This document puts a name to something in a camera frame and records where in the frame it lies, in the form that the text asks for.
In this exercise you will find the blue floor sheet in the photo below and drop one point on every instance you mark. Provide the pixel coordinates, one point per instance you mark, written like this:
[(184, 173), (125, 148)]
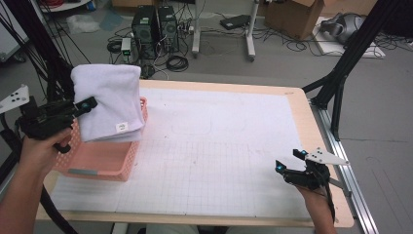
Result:
[(111, 20)]

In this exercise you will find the grey vacuum cleaner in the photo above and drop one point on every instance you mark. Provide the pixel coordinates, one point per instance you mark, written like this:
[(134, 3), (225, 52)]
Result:
[(344, 27)]

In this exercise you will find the white cabinet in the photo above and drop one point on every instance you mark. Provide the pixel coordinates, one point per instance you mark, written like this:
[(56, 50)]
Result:
[(9, 42)]

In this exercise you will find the person's left hand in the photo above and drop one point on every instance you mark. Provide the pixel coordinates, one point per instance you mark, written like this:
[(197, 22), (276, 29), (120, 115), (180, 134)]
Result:
[(39, 156)]

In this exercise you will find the black metal frame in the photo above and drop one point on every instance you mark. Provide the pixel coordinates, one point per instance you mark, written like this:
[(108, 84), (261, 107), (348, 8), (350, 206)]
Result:
[(358, 42), (40, 42)]

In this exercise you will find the pink plastic basket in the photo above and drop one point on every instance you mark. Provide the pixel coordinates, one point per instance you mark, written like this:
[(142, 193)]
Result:
[(104, 159)]

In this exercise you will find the aluminium rail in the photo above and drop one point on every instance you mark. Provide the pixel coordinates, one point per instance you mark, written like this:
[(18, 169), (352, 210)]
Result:
[(359, 211)]

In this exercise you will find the white grid mat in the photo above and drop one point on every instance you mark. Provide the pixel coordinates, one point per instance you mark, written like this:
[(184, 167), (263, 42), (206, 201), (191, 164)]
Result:
[(220, 130)]

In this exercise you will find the clear plastic bag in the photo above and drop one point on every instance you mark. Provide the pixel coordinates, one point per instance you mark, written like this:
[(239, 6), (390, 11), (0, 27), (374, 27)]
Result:
[(82, 23)]

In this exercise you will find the person's right hand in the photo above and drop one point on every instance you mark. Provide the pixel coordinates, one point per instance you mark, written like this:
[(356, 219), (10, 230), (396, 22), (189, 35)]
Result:
[(318, 201)]

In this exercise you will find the round white table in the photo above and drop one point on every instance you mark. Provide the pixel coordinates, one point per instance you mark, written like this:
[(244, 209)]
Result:
[(69, 6)]

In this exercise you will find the white board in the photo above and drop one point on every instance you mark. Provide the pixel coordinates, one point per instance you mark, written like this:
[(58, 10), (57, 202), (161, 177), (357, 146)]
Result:
[(328, 47)]

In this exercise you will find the grey metal bracket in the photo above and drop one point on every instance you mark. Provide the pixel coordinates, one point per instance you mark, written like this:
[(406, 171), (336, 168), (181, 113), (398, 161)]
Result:
[(342, 188)]

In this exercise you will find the white metal stand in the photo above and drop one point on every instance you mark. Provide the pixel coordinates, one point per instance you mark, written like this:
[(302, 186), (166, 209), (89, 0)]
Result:
[(250, 32)]

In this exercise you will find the black flat box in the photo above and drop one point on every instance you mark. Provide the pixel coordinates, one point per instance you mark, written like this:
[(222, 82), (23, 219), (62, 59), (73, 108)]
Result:
[(234, 22)]

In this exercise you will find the black computer tower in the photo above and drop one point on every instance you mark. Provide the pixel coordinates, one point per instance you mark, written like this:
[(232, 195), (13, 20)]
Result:
[(168, 29), (144, 31)]

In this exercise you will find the pale printed towel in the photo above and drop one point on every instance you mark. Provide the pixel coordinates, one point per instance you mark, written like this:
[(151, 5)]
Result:
[(107, 97)]

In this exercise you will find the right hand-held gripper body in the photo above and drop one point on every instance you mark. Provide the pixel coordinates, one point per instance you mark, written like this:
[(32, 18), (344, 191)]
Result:
[(308, 178)]

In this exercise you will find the brown cardboard box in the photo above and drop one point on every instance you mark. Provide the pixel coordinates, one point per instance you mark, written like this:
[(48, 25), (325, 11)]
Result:
[(292, 16)]

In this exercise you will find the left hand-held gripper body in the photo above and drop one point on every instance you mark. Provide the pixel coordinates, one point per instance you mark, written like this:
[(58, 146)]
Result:
[(45, 120)]

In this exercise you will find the small white device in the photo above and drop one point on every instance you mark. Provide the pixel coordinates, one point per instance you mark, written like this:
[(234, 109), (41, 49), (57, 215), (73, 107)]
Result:
[(126, 45)]

